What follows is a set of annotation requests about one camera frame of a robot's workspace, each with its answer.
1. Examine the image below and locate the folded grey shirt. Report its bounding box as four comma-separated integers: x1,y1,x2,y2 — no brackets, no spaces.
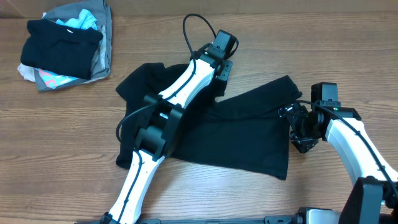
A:
18,1,112,91

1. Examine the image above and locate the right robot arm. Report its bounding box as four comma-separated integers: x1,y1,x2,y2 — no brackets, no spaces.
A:
279,82,397,223

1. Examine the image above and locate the black t-shirt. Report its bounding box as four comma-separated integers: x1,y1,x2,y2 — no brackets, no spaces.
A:
116,63,302,180

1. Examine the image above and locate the blue garment with red print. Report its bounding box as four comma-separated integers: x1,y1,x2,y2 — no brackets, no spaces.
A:
37,68,77,89

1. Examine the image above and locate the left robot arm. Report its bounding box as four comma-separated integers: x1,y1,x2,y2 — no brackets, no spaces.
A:
100,30,238,223

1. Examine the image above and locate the folded black shirt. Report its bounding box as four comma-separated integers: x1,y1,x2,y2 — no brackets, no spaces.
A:
21,19,103,80

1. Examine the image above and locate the light blue garment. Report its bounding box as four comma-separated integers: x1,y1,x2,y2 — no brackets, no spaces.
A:
55,9,98,30

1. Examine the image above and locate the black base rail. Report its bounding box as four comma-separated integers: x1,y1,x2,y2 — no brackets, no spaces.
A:
74,215,299,224

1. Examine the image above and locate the white folded garment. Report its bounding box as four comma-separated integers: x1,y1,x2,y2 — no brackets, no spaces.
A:
17,63,35,83

